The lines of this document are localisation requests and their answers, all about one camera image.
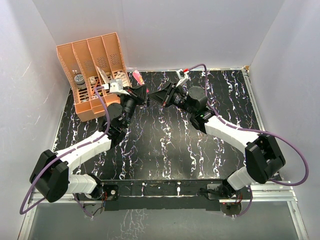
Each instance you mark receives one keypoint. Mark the small beige box in organizer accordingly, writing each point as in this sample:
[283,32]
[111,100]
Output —
[92,80]

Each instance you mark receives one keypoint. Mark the aluminium frame rail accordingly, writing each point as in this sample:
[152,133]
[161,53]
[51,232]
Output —
[273,214]

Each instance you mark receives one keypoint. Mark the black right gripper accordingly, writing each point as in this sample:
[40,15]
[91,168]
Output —
[175,90]

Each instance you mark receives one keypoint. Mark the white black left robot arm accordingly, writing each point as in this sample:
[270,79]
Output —
[53,174]

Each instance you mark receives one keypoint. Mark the grey round tin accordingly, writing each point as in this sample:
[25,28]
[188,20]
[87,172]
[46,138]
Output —
[80,81]

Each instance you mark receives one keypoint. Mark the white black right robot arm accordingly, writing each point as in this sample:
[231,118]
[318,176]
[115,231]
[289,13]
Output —
[263,156]

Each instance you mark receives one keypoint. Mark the orange plastic file organizer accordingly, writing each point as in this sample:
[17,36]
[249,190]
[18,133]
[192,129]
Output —
[82,57]

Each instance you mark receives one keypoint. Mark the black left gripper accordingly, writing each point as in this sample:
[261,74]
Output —
[137,94]

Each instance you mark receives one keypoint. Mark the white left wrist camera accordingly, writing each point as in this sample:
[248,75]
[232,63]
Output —
[116,87]

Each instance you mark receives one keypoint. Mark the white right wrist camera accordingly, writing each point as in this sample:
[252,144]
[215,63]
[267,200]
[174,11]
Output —
[183,77]

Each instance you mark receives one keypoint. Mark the white labelled packet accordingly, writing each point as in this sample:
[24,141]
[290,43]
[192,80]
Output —
[124,78]

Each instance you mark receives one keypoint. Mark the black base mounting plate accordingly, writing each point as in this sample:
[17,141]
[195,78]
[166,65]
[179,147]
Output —
[160,193]

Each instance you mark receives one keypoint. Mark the white striped card packet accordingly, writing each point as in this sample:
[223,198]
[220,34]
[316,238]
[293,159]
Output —
[105,79]

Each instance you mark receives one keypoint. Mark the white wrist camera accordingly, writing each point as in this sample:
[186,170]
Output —
[183,77]
[116,87]

